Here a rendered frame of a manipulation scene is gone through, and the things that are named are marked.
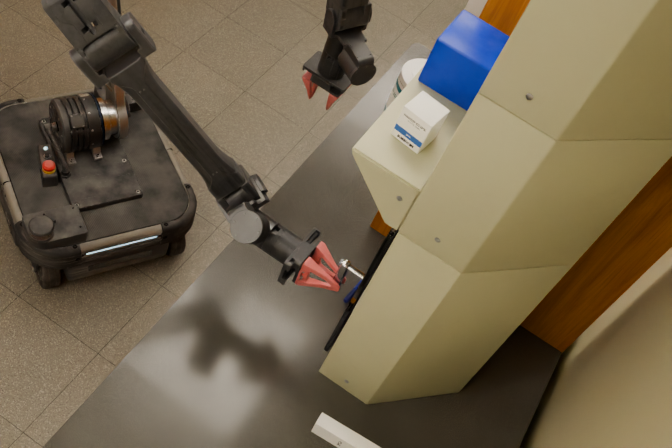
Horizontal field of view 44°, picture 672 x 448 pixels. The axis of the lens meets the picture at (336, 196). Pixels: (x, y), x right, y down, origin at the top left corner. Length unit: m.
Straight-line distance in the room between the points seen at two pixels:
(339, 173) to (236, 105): 1.43
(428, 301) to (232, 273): 0.51
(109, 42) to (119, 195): 1.36
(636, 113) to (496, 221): 0.23
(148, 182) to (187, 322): 1.12
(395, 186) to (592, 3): 0.41
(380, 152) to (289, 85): 2.26
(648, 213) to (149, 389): 0.93
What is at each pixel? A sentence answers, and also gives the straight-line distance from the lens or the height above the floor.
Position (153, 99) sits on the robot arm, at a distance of 1.35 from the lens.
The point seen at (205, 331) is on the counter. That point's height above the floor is 0.94.
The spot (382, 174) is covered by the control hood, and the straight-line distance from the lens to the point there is 1.18.
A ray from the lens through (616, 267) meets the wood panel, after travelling 1.65.
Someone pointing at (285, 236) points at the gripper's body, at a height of 1.17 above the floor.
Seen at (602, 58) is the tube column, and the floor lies 1.84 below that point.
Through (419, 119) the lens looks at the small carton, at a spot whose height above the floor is 1.57.
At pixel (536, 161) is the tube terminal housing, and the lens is 1.06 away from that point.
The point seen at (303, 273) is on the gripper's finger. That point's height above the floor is 1.14.
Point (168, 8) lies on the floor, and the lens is 3.63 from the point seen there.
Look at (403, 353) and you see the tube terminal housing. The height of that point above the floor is 1.15.
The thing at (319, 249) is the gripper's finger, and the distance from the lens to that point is 1.47.
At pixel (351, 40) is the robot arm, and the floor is 1.31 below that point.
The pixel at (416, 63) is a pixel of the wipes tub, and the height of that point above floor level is 1.09.
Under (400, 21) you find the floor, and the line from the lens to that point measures 3.94.
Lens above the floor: 2.35
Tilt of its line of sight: 49 degrees down
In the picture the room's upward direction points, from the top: 24 degrees clockwise
